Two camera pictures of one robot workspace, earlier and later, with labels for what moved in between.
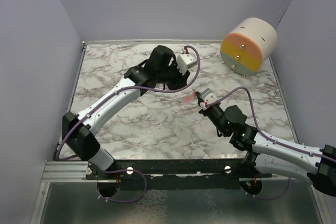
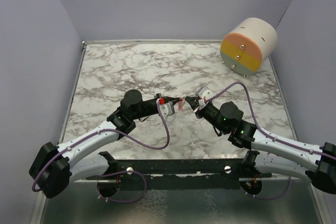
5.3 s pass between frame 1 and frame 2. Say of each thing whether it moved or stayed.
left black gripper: moved
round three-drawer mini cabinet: stayed
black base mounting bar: stayed
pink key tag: moved
